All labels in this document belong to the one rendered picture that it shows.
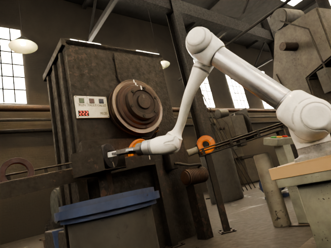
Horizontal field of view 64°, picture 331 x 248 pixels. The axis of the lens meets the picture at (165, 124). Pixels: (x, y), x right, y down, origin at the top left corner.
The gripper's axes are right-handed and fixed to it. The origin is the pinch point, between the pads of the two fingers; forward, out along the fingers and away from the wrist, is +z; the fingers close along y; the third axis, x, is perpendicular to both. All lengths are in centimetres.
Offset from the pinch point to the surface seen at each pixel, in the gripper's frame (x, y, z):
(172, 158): -2, 68, -16
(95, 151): 0.7, -15.4, 1.8
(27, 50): 334, 320, 389
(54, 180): -10.8, -8.0, 36.7
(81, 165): -5.3, -15.4, 11.6
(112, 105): 42, 31, 14
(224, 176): -25, 320, -27
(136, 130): 22, 45, 3
